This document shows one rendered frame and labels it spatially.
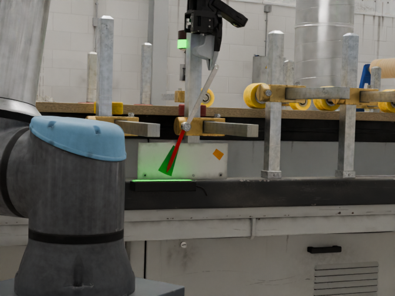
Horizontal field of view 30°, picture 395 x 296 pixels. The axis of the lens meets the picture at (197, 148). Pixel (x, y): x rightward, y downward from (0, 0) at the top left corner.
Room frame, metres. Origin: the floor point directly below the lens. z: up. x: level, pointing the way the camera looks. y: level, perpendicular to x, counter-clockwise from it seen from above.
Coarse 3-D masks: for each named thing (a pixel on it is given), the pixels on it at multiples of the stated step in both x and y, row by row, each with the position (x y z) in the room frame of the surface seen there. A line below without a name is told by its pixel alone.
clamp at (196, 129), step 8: (176, 120) 2.02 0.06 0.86; (184, 120) 2.01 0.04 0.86; (192, 120) 2.01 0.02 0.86; (200, 120) 2.02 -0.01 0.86; (208, 120) 2.03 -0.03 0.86; (216, 120) 2.04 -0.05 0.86; (224, 120) 2.05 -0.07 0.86; (176, 128) 2.02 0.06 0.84; (192, 128) 2.01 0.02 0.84; (200, 128) 2.02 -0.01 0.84
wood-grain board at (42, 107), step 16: (64, 112) 2.05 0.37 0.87; (80, 112) 2.07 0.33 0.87; (128, 112) 2.12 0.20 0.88; (144, 112) 2.14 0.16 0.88; (160, 112) 2.16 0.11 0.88; (176, 112) 2.17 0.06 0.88; (208, 112) 2.21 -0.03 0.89; (224, 112) 2.23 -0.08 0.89; (240, 112) 2.25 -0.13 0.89; (256, 112) 2.27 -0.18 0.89; (288, 112) 2.31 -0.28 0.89; (304, 112) 2.33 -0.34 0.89; (320, 112) 2.35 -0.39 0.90; (336, 112) 2.37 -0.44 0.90; (368, 112) 2.42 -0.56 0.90
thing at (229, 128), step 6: (204, 126) 2.02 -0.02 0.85; (210, 126) 1.98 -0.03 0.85; (216, 126) 1.94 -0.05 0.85; (222, 126) 1.90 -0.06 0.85; (228, 126) 1.87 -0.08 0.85; (234, 126) 1.83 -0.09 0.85; (240, 126) 1.80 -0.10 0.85; (246, 126) 1.77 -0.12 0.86; (252, 126) 1.77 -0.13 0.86; (258, 126) 1.77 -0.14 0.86; (210, 132) 1.97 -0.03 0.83; (216, 132) 1.94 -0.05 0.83; (222, 132) 1.90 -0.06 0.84; (228, 132) 1.87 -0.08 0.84; (234, 132) 1.83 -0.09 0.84; (240, 132) 1.80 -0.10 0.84; (246, 132) 1.76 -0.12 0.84; (252, 132) 1.77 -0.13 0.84
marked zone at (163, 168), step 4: (172, 148) 1.99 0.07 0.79; (172, 152) 1.99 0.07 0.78; (168, 156) 1.99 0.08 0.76; (176, 156) 2.00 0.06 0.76; (164, 160) 1.98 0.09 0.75; (168, 160) 1.99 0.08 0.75; (164, 164) 1.98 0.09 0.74; (172, 164) 1.99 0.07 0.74; (160, 168) 1.98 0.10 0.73; (164, 168) 1.98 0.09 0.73; (172, 168) 1.99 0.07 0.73; (164, 172) 1.98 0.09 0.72; (168, 172) 1.99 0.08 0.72
